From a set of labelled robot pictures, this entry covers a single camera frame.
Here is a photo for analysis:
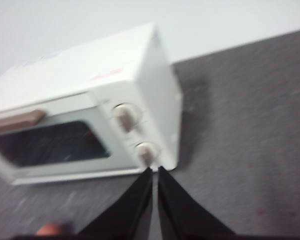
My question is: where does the white Toshiba toaster oven body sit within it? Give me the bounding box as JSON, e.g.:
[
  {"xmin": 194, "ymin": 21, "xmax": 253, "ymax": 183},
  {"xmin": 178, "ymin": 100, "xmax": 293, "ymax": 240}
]
[{"xmin": 0, "ymin": 21, "xmax": 184, "ymax": 186}]

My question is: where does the brown egg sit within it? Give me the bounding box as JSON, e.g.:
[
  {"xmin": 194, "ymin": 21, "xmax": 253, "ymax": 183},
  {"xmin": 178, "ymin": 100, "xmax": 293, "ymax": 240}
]
[{"xmin": 36, "ymin": 222, "xmax": 66, "ymax": 237}]

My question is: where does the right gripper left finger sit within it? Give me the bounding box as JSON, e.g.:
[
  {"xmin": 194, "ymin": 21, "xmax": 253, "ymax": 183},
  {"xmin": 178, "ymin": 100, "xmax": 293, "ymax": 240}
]
[{"xmin": 77, "ymin": 166, "xmax": 154, "ymax": 240}]

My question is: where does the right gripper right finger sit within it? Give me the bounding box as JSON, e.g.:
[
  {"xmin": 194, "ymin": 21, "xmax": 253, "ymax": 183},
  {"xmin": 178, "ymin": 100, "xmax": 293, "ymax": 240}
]
[{"xmin": 157, "ymin": 165, "xmax": 237, "ymax": 240}]

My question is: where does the oven door with beige handle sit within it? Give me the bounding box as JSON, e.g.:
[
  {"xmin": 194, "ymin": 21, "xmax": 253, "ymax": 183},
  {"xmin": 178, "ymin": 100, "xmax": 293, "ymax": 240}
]
[{"xmin": 0, "ymin": 107, "xmax": 146, "ymax": 186}]

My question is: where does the beige oven control knob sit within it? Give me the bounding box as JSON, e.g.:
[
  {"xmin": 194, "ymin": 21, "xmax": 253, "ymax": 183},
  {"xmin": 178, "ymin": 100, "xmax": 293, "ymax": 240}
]
[
  {"xmin": 135, "ymin": 141, "xmax": 162, "ymax": 167},
  {"xmin": 111, "ymin": 102, "xmax": 142, "ymax": 133}
]

